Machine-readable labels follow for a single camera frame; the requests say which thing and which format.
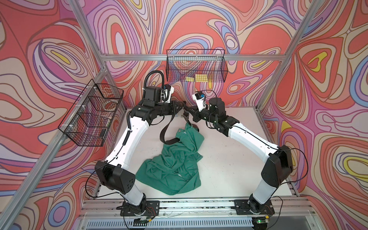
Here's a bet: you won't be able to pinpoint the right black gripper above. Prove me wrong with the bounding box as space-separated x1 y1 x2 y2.
188 104 218 124

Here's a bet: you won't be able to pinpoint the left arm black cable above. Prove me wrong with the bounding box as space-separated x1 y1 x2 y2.
85 69 166 199

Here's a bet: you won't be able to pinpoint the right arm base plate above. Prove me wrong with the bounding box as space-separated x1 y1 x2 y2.
231 199 275 216

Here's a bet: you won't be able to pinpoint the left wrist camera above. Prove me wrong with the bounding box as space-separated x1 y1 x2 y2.
161 84 174 103

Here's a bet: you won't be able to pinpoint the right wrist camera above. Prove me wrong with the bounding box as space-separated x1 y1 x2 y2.
192 91 207 112

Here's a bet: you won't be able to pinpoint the back black wire basket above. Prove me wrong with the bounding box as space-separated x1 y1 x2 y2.
166 48 228 83

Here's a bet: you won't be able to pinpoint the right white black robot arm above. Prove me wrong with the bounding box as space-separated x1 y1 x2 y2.
184 97 293 210

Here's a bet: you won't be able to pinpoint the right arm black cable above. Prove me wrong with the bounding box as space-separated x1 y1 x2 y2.
195 89 310 185

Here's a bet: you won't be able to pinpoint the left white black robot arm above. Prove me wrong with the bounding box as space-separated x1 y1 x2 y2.
95 84 182 207

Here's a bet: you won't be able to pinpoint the yellow sticky note pad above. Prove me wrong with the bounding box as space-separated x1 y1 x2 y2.
195 74 209 82

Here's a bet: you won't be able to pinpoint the green trousers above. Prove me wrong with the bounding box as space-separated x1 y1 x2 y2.
136 124 205 196

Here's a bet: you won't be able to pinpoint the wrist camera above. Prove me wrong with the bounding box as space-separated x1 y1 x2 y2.
192 91 207 112
161 84 174 103

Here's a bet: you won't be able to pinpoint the aluminium front rail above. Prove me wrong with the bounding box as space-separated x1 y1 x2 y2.
79 196 316 218

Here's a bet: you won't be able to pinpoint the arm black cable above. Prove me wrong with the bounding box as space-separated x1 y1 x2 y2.
85 69 166 199
195 89 310 185

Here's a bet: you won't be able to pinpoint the black wire basket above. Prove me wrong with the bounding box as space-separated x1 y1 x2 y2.
58 80 124 147
166 48 228 83

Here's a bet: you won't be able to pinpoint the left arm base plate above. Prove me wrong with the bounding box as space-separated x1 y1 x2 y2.
117 200 160 217

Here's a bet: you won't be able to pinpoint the left black wire basket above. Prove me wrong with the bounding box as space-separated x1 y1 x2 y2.
58 80 124 147

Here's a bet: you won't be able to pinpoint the black leather belt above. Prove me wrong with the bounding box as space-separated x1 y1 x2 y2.
159 107 199 145

